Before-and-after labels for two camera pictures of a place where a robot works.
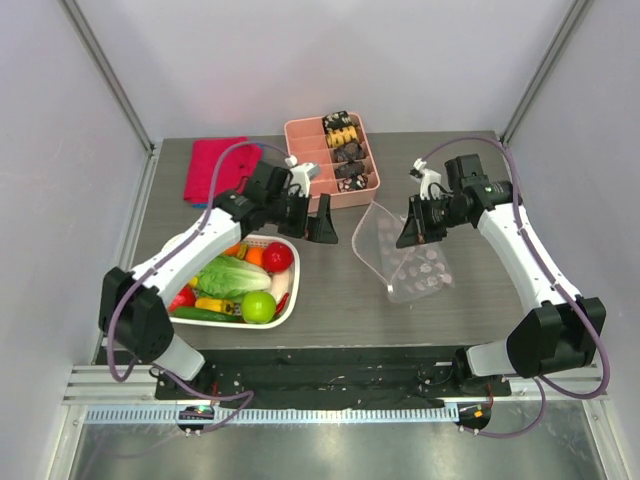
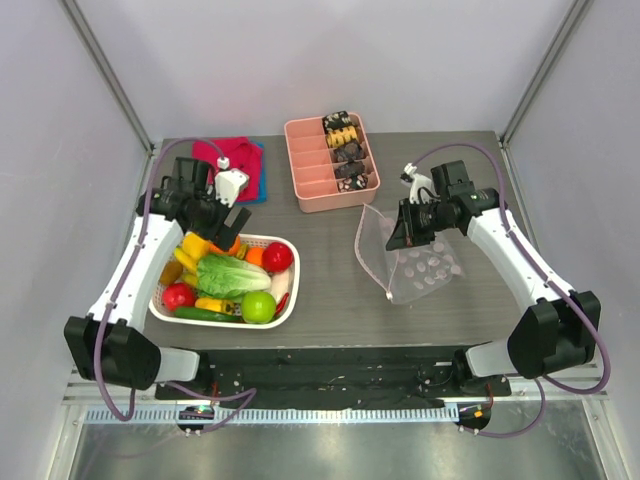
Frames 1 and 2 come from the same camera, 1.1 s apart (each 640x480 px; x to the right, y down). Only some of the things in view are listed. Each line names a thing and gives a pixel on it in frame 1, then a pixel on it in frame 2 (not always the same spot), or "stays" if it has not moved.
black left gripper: [320, 229] -> [226, 235]
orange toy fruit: [232, 251] stays
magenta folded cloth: [239, 162] stays
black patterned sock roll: [336, 120] stays
